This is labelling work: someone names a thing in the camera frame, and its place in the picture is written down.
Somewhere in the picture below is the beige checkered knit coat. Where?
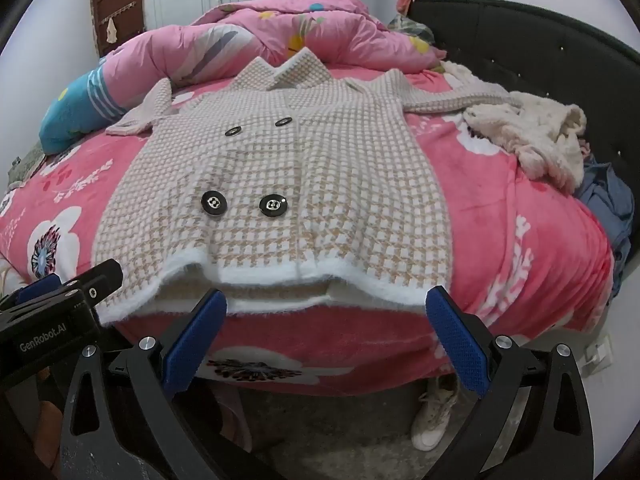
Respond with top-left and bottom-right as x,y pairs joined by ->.
95,46 -> 526,326

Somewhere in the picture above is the pale pink slipper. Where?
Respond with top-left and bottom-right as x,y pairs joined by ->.
215,389 -> 252,453

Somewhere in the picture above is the black padded headboard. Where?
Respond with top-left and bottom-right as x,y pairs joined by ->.
407,0 -> 640,311

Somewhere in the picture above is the white sneaker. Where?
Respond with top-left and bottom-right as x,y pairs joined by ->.
410,377 -> 458,452

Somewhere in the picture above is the cream fluffy garment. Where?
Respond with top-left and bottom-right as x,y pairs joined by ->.
440,60 -> 588,193

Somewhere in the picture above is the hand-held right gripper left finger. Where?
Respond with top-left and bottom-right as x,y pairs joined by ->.
60,287 -> 281,480

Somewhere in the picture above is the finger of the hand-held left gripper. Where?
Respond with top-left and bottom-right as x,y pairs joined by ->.
75,259 -> 125,306
15,274 -> 81,304

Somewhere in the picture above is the brown wooden door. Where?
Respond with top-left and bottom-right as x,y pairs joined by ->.
91,0 -> 146,58

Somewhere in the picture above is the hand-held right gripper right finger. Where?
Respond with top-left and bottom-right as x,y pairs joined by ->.
424,285 -> 596,480

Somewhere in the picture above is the blue denim garment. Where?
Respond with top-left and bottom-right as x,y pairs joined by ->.
575,155 -> 636,306

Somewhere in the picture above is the blue striped pillow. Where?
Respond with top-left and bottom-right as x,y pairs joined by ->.
39,62 -> 131,156

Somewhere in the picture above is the pink floral blanket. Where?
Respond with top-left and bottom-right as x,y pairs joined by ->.
0,65 -> 616,396

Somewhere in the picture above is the grey patterned cloth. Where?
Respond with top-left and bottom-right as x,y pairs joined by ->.
7,140 -> 48,181

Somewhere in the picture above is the pink printed quilt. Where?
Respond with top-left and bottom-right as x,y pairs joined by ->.
107,0 -> 448,91

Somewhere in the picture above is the white wall socket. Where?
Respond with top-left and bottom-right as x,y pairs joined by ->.
585,335 -> 614,362

